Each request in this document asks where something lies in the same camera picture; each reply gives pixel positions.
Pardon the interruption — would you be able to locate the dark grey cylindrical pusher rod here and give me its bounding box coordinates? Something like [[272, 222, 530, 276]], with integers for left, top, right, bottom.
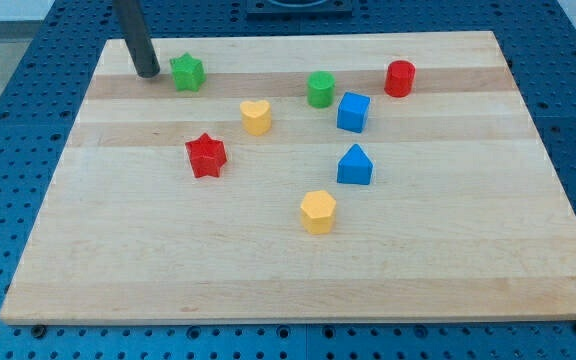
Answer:
[[112, 0, 160, 78]]

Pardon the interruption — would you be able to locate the green star block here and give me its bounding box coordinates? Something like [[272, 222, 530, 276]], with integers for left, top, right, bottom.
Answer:
[[169, 52, 206, 92]]

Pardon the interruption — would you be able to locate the red star block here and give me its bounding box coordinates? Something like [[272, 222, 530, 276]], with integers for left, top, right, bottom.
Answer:
[[185, 133, 227, 178]]

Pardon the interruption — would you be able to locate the yellow heart block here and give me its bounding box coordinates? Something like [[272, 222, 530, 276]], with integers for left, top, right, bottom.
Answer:
[[240, 100, 272, 136]]

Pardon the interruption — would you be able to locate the green cylinder block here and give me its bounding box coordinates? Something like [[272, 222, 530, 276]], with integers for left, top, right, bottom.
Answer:
[[307, 71, 335, 108]]

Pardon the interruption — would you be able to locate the blue cube block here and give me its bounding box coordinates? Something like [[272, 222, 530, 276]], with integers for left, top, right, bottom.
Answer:
[[336, 92, 371, 133]]

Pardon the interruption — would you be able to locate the yellow hexagon block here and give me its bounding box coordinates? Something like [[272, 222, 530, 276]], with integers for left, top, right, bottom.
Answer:
[[300, 190, 337, 235]]

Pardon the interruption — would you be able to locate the blue triangle block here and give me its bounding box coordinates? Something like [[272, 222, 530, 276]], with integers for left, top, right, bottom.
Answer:
[[337, 144, 373, 185]]

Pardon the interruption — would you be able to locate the red cylinder block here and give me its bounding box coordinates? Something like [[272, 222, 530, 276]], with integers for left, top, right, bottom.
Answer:
[[384, 60, 416, 98]]

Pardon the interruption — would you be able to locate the light wooden board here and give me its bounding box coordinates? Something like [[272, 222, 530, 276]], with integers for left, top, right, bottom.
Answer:
[[0, 31, 576, 325]]

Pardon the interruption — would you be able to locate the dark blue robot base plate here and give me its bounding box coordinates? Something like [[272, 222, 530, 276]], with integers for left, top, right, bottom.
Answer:
[[244, 0, 354, 17]]

